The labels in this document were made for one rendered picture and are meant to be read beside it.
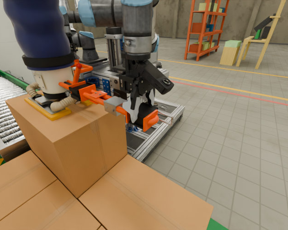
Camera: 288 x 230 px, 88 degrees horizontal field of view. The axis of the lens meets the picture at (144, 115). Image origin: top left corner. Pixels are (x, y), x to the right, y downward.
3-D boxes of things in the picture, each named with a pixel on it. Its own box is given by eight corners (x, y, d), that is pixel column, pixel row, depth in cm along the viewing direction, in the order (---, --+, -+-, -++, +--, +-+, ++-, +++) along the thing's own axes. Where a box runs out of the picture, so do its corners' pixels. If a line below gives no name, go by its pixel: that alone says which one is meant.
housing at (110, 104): (104, 111, 60) (102, 101, 57) (116, 104, 64) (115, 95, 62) (116, 117, 56) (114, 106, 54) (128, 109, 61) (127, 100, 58)
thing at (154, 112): (125, 122, 52) (125, 110, 50) (139, 114, 57) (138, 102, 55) (144, 132, 48) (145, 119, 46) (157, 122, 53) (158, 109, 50)
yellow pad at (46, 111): (24, 101, 88) (21, 93, 86) (42, 95, 95) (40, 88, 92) (52, 121, 71) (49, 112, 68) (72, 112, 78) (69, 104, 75)
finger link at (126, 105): (123, 117, 52) (128, 91, 50) (136, 123, 49) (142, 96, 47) (116, 118, 49) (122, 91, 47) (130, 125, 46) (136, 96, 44)
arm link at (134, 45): (157, 35, 41) (138, 38, 35) (156, 53, 43) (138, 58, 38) (136, 34, 44) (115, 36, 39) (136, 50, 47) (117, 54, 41)
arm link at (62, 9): (66, 6, 100) (65, 5, 93) (70, 25, 106) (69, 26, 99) (53, 6, 98) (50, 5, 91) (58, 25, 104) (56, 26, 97)
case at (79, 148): (30, 148, 111) (4, 100, 89) (79, 123, 138) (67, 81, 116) (76, 198, 80) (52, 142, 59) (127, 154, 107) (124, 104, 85)
